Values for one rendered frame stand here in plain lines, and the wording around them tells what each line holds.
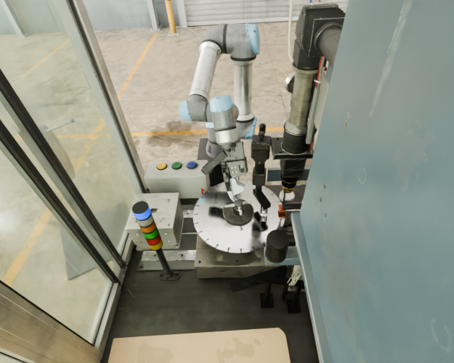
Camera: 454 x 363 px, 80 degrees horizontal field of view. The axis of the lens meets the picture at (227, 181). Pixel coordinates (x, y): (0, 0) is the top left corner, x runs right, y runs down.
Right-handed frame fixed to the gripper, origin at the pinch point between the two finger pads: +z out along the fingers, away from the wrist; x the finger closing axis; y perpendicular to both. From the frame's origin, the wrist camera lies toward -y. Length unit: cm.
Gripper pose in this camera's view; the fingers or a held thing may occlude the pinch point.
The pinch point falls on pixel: (231, 198)
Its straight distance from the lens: 98.2
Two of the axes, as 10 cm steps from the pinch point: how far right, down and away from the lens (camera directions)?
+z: 1.7, 9.6, 2.3
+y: 9.7, -1.2, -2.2
